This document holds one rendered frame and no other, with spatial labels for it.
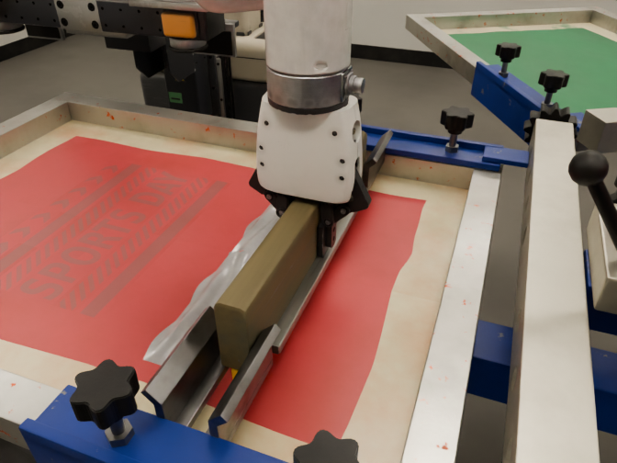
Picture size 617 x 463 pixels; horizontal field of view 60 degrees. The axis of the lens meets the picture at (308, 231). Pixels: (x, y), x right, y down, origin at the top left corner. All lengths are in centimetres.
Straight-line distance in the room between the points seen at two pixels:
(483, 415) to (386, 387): 124
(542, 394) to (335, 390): 18
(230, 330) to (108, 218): 36
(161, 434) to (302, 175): 26
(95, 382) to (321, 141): 27
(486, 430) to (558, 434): 131
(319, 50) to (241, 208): 33
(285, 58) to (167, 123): 51
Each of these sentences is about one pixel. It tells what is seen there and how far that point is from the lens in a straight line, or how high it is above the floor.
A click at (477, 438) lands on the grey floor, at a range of 169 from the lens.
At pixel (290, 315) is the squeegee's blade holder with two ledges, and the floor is 100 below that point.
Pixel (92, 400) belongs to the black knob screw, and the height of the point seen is 106.
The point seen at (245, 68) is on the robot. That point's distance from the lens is 167.
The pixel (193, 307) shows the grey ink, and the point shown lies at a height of 96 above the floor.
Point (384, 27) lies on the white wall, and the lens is 449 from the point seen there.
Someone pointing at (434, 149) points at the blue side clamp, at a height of 100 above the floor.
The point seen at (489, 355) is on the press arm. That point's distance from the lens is 60.
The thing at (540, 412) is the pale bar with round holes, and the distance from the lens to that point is 41.
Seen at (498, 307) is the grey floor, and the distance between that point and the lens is 208.
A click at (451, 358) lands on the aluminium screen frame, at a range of 49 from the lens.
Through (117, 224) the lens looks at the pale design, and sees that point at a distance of 74.
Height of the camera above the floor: 135
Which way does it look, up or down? 35 degrees down
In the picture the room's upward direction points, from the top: straight up
